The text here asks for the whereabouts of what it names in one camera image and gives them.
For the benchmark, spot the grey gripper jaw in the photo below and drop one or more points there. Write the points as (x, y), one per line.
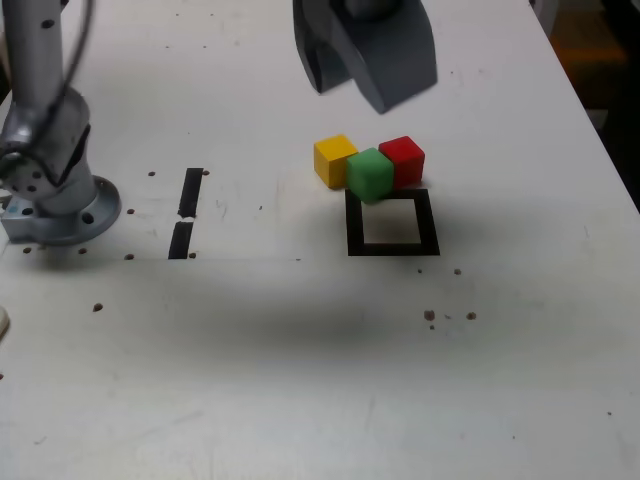
(312, 45)
(395, 60)

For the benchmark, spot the red cube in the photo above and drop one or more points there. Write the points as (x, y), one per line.
(407, 162)

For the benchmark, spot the yellow cube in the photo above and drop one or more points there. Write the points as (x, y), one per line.
(332, 155)

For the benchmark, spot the green cube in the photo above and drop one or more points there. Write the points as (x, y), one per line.
(369, 175)

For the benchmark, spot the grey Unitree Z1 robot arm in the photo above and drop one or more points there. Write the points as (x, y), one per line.
(50, 165)

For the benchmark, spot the black tape square outline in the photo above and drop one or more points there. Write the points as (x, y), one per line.
(352, 230)

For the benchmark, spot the black tape strip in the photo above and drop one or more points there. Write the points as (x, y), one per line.
(190, 190)

